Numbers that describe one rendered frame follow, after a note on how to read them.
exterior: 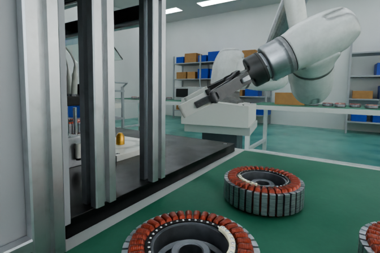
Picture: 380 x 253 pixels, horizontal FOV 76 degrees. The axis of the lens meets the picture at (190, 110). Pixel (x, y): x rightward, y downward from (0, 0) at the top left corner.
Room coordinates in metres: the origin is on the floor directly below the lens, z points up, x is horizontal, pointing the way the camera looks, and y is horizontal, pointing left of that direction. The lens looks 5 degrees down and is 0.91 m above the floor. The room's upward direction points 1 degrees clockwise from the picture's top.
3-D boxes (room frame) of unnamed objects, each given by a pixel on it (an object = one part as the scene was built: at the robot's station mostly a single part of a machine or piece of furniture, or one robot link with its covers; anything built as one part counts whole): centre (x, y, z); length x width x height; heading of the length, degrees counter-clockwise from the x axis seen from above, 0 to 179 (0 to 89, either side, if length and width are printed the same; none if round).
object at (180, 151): (0.62, 0.27, 0.76); 0.64 x 0.47 x 0.02; 57
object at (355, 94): (5.44, -3.84, 0.87); 0.40 x 0.36 x 0.17; 147
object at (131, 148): (0.57, 0.16, 0.78); 0.15 x 0.15 x 0.01; 57
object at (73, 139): (0.44, 0.24, 0.80); 0.08 x 0.05 x 0.06; 57
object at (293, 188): (0.35, -0.11, 0.77); 0.11 x 0.11 x 0.04
